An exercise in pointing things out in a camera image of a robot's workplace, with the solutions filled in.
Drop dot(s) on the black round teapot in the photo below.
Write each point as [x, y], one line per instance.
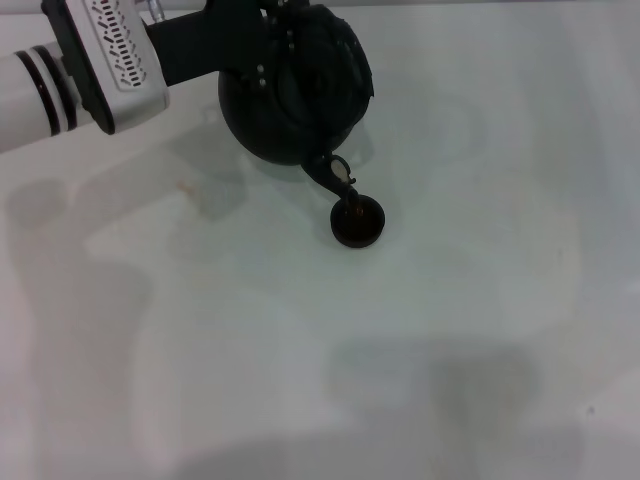
[300, 125]

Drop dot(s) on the small dark teacup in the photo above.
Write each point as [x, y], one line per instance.
[357, 225]

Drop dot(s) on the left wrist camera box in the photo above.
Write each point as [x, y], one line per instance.
[125, 50]

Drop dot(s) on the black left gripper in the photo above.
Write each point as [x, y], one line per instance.
[200, 40]

